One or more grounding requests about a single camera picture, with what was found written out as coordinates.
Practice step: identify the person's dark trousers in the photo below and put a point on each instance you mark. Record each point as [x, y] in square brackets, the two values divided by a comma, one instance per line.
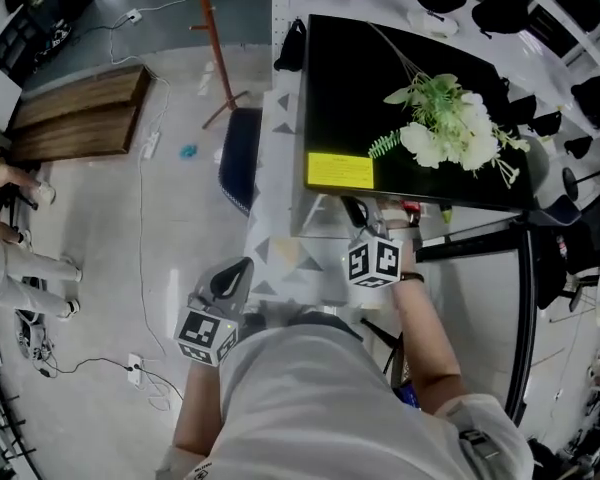
[310, 320]

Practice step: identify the white shelving unit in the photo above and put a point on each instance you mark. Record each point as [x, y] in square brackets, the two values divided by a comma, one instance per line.
[530, 28]

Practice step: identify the white wall power outlet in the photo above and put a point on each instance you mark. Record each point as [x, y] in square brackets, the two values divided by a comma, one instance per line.
[135, 368]

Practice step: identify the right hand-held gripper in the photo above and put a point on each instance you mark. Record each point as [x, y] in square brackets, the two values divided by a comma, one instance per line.
[375, 263]

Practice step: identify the white artificial flower bouquet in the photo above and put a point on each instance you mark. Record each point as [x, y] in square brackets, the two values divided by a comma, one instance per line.
[445, 128]

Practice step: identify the white plug socket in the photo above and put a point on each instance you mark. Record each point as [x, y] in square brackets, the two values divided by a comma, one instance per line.
[133, 16]

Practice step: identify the white table with triangle-pattern cloth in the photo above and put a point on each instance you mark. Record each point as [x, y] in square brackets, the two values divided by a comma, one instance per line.
[285, 253]

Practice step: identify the dark blue padded chair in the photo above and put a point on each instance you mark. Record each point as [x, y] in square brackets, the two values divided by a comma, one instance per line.
[240, 163]

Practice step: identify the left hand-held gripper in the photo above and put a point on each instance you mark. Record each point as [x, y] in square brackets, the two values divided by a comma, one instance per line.
[205, 335]

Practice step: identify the white power strip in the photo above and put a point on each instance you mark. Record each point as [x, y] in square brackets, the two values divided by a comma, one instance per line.
[151, 144]

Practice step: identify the dark storage cabinet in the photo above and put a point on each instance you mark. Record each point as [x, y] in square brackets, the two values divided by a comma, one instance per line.
[30, 23]

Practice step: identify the person's left forearm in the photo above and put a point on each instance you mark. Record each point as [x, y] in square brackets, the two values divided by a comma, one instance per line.
[197, 408]

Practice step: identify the black wrist band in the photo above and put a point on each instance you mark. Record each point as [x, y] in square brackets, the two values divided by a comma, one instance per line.
[412, 277]

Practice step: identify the dark cola bottle red label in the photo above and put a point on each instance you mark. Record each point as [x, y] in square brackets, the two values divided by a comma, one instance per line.
[412, 207]

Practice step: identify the black mesh office chair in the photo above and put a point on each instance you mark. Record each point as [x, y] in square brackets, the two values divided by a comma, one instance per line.
[580, 248]

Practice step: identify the brown wooden platform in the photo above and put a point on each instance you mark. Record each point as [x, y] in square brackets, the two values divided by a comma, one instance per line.
[80, 113]

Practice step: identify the person's right forearm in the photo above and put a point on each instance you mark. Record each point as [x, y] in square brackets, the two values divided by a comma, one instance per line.
[430, 348]

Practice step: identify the teal crumpled scrap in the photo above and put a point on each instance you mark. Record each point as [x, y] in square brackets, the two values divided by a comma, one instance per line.
[188, 150]

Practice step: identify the black standing fan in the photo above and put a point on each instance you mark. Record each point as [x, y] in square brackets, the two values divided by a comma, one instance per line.
[577, 183]

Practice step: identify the orange metal coat stand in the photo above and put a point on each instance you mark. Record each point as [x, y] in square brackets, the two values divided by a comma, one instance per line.
[217, 53]

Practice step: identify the black mini fridge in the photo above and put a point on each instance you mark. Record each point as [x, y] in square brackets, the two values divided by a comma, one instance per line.
[380, 118]

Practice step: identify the person's white shirt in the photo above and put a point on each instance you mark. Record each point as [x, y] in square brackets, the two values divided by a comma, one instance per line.
[320, 408]

